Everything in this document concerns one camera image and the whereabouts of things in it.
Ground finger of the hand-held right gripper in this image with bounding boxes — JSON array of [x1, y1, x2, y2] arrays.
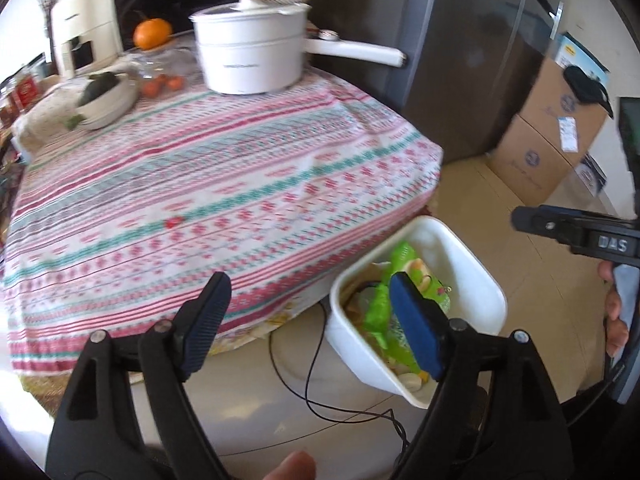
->
[[511, 203, 581, 257]]

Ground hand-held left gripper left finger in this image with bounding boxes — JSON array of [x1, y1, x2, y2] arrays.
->
[[45, 271, 234, 480]]

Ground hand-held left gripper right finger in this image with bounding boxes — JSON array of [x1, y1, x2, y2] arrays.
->
[[388, 271, 574, 480]]

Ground green snack packet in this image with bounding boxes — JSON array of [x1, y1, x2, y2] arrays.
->
[[359, 241, 454, 372]]

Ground white plastic bin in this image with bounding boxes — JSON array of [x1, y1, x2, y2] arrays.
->
[[325, 215, 509, 410]]

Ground person's right hand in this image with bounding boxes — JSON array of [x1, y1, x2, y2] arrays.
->
[[597, 259, 634, 359]]

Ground person's left hand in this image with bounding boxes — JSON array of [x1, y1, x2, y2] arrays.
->
[[259, 450, 318, 480]]

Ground floral table cover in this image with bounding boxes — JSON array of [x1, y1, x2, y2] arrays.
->
[[19, 302, 323, 413]]

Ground large cardboard box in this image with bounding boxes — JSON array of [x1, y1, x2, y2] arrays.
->
[[516, 54, 609, 167], [486, 114, 572, 207]]

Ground small blue and white box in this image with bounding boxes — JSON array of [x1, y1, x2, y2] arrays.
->
[[574, 154, 609, 197]]

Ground red green patterned tablecloth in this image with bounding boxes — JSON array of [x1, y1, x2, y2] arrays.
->
[[2, 67, 444, 378]]

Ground black cloth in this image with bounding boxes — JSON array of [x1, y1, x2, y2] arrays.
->
[[562, 66, 616, 121]]

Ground grey refrigerator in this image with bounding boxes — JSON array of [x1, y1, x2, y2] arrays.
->
[[304, 0, 567, 165]]

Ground person's dark clothing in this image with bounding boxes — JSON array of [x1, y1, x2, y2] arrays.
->
[[559, 377, 640, 480]]

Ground white bowl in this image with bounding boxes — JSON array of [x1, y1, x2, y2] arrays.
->
[[75, 72, 142, 132]]

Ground small red tomatoes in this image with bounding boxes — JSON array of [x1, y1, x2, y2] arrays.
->
[[141, 74, 187, 99]]

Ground dark green avocado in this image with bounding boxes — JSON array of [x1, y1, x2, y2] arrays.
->
[[79, 71, 122, 107]]

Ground glass fruit stand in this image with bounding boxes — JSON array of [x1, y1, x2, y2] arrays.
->
[[121, 42, 202, 86]]

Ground white electric pot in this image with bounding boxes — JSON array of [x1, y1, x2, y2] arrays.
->
[[189, 0, 408, 97]]

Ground orange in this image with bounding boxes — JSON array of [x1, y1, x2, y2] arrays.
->
[[132, 18, 174, 52]]

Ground red jars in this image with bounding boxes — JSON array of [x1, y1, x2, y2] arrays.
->
[[0, 65, 43, 128]]

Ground cream kitchen appliance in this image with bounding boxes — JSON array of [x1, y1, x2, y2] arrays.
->
[[49, 0, 241, 80]]

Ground black cable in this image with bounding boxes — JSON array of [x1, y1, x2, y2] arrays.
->
[[266, 305, 417, 457]]

